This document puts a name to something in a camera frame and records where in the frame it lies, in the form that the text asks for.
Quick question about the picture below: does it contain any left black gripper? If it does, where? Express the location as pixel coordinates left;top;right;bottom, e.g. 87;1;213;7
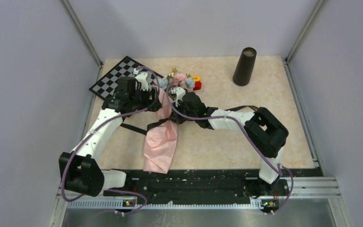
130;86;162;112

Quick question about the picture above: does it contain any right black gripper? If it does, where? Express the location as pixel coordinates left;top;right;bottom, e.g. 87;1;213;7
169;99;198;125

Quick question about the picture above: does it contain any black ribbon with gold lettering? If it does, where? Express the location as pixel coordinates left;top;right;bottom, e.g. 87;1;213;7
120;105;258;135

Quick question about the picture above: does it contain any pink flower bouquet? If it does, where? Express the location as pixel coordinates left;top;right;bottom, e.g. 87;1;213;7
143;68;195;174

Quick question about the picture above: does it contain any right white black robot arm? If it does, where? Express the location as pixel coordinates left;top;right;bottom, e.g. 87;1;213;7
167;88;289;195

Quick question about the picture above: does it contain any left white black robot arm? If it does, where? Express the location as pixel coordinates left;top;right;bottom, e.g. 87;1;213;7
59;72;161;201

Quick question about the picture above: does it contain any dark brown tall vase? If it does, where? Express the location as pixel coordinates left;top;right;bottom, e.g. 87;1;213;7
233;47;257;86

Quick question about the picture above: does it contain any red toy block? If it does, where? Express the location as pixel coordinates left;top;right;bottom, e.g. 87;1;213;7
193;81;202;91

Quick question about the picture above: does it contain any black and white checkerboard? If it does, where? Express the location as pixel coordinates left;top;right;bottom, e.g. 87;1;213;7
89;56;155;104

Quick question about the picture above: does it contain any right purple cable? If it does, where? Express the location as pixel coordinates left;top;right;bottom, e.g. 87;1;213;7
165;85;295;216

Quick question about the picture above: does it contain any purple cable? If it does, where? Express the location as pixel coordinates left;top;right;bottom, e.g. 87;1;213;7
165;85;295;216
60;66;162;216

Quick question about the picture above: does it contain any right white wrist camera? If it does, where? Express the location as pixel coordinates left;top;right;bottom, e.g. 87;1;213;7
170;87;186;107

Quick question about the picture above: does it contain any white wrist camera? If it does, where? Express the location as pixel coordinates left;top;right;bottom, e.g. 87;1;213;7
133;68;152;91
170;87;186;107

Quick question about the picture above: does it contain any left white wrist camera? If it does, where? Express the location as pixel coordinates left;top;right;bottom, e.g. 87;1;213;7
133;68;152;91

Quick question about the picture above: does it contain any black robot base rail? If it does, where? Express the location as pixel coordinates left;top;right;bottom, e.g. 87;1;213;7
121;169;290;205

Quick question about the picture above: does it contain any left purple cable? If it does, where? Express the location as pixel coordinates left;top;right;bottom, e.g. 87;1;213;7
60;66;162;216

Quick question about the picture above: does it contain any white slotted cable duct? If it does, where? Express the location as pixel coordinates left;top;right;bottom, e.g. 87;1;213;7
67;198;276;210

